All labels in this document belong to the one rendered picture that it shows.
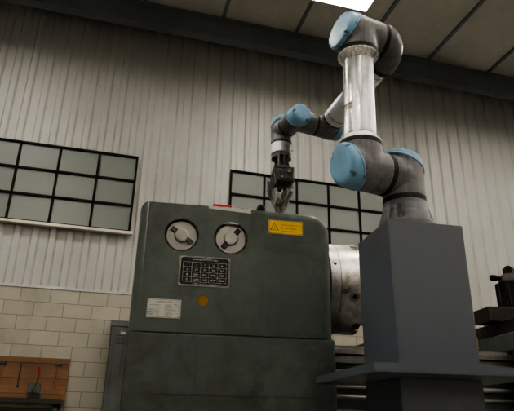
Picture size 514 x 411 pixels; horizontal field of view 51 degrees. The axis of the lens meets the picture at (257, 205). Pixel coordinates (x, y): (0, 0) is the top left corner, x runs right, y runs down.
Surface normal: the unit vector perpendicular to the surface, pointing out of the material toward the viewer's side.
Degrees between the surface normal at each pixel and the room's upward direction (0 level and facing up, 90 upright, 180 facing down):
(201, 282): 90
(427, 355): 90
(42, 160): 90
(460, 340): 90
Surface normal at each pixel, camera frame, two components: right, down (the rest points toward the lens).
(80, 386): 0.27, -0.36
